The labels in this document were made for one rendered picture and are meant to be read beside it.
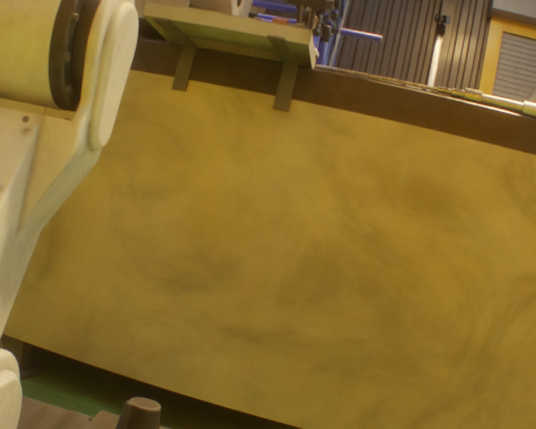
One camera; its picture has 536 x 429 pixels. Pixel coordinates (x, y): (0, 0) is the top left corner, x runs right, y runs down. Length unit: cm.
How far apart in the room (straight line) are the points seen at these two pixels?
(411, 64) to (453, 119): 1075
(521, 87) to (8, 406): 1176
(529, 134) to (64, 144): 91
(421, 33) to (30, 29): 1168
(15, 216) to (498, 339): 93
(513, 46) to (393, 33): 222
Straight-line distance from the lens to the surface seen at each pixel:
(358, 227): 123
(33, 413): 81
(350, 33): 273
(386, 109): 125
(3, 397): 52
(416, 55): 1205
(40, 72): 58
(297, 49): 127
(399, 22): 1225
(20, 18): 58
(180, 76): 132
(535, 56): 1230
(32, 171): 59
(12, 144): 58
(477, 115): 126
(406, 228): 123
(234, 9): 136
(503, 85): 1203
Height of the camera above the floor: 50
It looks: 2 degrees down
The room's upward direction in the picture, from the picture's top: 13 degrees clockwise
